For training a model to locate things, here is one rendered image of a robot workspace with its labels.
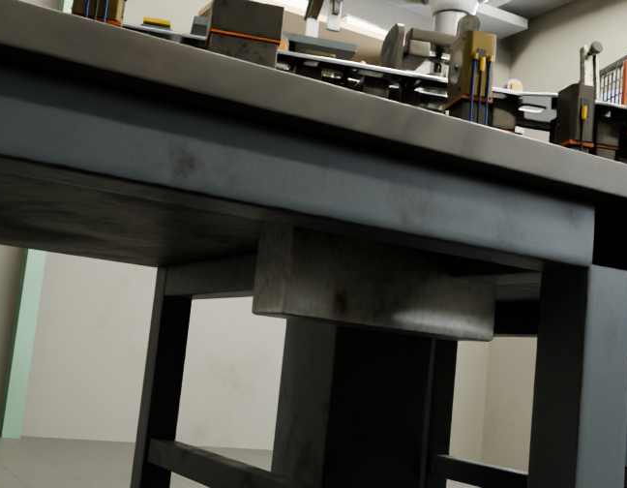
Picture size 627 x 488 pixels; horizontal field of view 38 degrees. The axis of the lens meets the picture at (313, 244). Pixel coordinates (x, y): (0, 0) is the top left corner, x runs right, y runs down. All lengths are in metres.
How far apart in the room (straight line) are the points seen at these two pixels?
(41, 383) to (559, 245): 3.70
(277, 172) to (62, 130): 0.20
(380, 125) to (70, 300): 3.76
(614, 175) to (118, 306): 3.75
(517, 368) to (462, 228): 4.56
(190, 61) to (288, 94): 0.10
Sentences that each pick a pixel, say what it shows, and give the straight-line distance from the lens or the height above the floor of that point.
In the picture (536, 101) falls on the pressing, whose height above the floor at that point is 1.00.
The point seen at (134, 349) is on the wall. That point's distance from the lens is 4.67.
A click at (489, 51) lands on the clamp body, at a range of 1.67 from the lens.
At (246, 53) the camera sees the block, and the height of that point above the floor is 0.94.
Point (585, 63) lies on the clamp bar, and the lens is 2.19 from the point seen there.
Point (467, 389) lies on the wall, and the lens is 5.65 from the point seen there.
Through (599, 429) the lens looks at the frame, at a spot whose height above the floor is 0.40.
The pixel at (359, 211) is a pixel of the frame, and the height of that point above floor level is 0.59.
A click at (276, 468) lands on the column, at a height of 0.16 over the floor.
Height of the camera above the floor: 0.43
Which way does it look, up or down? 8 degrees up
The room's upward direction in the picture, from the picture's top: 6 degrees clockwise
